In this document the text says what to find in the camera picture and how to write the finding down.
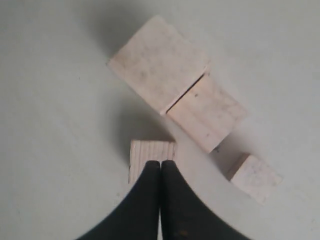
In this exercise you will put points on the second largest wooden cube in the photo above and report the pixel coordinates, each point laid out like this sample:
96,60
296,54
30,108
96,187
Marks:
207,113

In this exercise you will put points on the third largest wooden cube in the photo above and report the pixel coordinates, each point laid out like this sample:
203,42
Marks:
142,151

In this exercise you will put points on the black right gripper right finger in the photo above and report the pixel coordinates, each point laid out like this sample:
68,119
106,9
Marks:
183,215

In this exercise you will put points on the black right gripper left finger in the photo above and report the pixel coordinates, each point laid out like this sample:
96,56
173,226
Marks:
137,216

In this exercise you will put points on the smallest wooden cube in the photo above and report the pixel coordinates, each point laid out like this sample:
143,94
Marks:
254,177

